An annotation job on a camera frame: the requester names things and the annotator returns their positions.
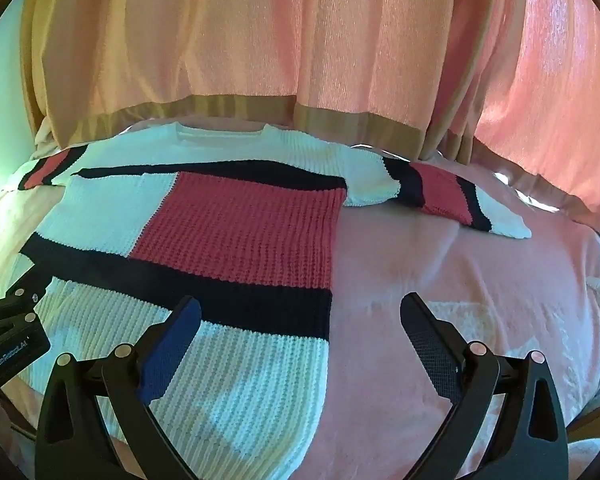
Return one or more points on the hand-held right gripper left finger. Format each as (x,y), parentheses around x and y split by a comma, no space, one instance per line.
(170,350)

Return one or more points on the wooden bed frame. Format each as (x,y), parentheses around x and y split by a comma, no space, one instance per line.
(597,402)

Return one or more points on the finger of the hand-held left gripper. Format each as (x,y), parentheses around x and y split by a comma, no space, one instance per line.
(10,340)

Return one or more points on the pink blanket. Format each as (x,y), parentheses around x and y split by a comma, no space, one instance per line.
(430,260)

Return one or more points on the peach curtain with tan hem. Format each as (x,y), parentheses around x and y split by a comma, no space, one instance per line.
(180,35)
(555,85)

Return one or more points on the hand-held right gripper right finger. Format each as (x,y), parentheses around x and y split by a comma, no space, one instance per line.
(430,355)

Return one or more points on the white red navy knit sweater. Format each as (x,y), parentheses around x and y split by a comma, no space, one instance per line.
(240,230)

